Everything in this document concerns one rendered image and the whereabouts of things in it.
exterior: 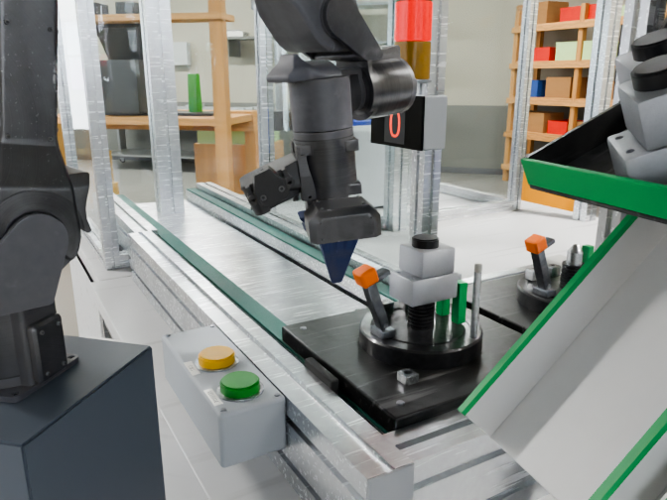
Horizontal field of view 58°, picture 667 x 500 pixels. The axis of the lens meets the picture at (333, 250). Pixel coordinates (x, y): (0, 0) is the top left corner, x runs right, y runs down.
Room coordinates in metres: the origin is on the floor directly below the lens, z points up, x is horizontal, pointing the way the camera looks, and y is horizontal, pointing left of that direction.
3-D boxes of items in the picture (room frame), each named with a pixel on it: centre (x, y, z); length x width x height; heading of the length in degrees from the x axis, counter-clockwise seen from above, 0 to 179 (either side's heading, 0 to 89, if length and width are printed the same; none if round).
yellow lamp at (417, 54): (0.86, -0.11, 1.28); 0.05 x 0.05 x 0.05
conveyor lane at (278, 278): (0.91, 0.03, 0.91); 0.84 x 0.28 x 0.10; 30
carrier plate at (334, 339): (0.64, -0.10, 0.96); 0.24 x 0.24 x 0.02; 30
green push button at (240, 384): (0.54, 0.09, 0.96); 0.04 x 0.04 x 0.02
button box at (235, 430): (0.60, 0.13, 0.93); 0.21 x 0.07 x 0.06; 30
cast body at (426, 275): (0.64, -0.11, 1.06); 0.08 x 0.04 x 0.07; 120
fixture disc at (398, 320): (0.64, -0.10, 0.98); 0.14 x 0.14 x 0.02
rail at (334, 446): (0.80, 0.17, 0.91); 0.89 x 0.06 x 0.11; 30
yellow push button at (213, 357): (0.60, 0.13, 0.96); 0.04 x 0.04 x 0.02
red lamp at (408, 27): (0.86, -0.11, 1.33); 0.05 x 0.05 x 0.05
